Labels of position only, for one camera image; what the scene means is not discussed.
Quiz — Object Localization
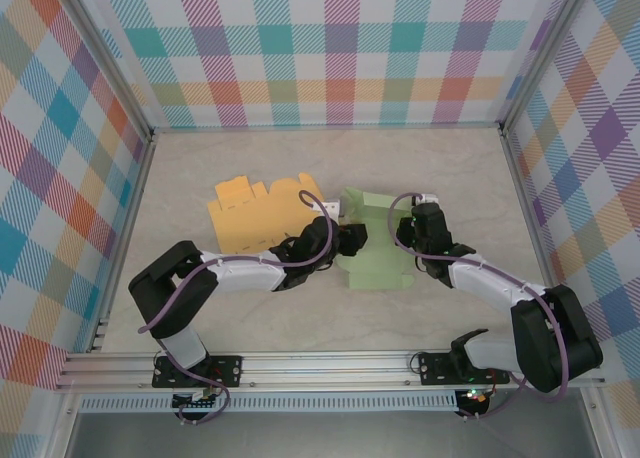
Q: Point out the aluminium frame post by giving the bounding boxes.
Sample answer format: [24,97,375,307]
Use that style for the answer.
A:
[498,0,600,135]
[52,0,157,142]

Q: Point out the orange paper box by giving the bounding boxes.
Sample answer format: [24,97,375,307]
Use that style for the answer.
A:
[207,171,332,260]

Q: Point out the aluminium frame cross bar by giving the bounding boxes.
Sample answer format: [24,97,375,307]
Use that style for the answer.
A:
[149,120,505,134]

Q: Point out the aluminium frame leg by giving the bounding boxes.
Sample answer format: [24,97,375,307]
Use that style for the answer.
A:
[579,385,620,458]
[47,392,84,458]

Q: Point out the long aluminium mounting rail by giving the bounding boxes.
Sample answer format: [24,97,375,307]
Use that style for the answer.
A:
[54,346,607,394]

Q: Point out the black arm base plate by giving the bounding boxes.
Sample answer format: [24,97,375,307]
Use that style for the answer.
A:
[418,351,511,387]
[152,355,245,390]

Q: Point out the small black circuit board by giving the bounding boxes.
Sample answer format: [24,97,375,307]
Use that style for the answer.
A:
[172,390,220,413]

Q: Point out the green paper box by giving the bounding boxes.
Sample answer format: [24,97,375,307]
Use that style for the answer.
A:
[333,185,417,292]

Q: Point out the aluminium table side rail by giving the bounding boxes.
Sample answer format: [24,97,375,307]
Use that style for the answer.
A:
[87,130,160,354]
[498,127,576,349]

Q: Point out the small circuit board with light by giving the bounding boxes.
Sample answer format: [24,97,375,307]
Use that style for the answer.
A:
[455,386,490,405]

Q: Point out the slotted grey cable duct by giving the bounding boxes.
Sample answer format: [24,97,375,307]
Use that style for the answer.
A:
[79,390,459,413]

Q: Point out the purple cable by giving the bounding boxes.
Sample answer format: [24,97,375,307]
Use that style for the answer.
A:
[387,190,571,424]
[137,190,337,426]

